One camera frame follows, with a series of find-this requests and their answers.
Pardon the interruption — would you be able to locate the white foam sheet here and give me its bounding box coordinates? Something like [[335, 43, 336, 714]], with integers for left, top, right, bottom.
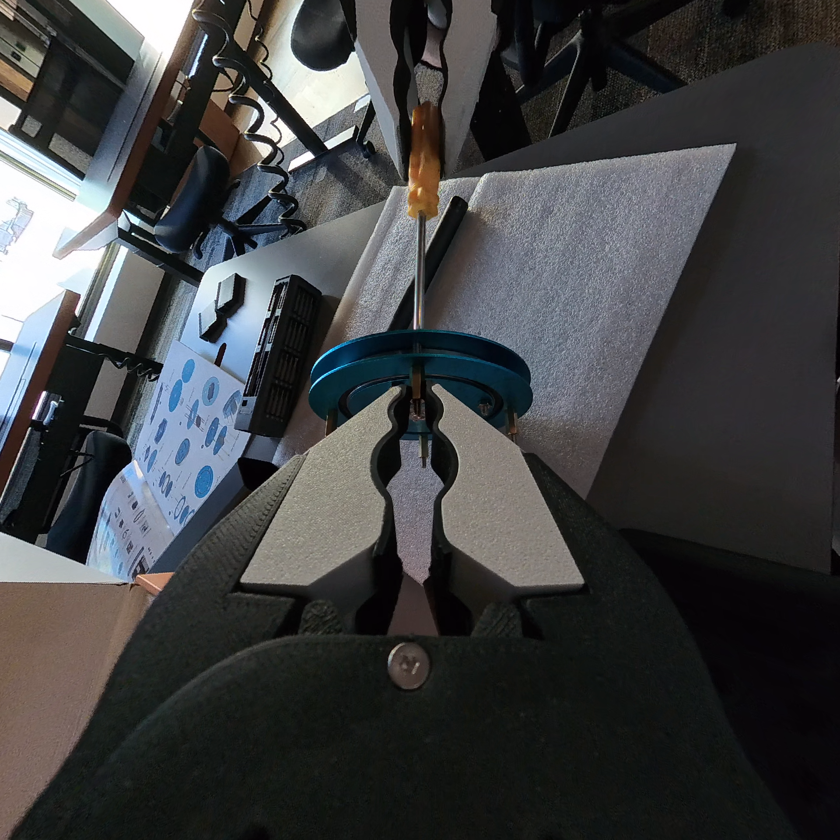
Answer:
[[276, 143, 737, 503]]

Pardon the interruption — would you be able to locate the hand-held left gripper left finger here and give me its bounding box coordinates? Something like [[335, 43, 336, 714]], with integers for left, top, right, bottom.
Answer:
[[239, 386, 404, 634]]

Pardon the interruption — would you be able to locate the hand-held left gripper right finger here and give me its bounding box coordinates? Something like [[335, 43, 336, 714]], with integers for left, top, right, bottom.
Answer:
[[423, 384, 586, 634]]

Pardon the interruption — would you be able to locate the black office chair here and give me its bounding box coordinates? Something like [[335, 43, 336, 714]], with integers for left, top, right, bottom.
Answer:
[[46, 430, 132, 565], [492, 0, 683, 139], [292, 0, 378, 158], [154, 146, 306, 257]]

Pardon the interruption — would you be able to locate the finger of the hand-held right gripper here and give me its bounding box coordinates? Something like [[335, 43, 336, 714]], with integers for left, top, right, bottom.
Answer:
[[354, 0, 422, 182], [430, 0, 497, 176]]

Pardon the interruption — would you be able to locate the printed instruction sheet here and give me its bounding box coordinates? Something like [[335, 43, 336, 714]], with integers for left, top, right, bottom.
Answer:
[[134, 357, 253, 539]]

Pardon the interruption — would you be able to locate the wooden edged office desk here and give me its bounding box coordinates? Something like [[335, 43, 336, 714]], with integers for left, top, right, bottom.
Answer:
[[0, 289, 83, 490], [52, 0, 244, 260]]

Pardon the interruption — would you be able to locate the black coiled cable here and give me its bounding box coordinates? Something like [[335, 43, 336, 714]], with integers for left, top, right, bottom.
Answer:
[[193, 0, 309, 237], [98, 348, 164, 383]]

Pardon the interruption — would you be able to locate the yellow handled screwdriver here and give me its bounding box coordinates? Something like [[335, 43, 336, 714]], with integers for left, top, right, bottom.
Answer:
[[407, 101, 442, 332]]

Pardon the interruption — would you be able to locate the black screwdriver bit case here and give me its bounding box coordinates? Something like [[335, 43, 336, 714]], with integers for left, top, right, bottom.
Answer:
[[234, 274, 324, 438]]

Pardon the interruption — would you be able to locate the cardboard box with white flaps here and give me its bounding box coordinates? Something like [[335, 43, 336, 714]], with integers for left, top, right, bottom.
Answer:
[[0, 532, 175, 828]]

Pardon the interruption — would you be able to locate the large window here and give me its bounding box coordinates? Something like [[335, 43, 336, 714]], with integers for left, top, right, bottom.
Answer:
[[0, 128, 109, 355]]

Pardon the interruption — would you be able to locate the printed instruction booklet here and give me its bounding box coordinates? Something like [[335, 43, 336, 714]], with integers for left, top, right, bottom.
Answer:
[[85, 459, 175, 581]]

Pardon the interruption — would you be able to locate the blue round metal turntable base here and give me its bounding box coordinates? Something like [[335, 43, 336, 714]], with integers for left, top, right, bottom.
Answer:
[[308, 330, 534, 468]]

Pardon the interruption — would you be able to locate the grey desk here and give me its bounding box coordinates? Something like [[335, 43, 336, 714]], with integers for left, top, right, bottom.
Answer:
[[177, 42, 840, 572]]

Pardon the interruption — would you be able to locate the black electric screwdriver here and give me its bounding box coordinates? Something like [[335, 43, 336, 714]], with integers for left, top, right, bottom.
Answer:
[[387, 196, 469, 332]]

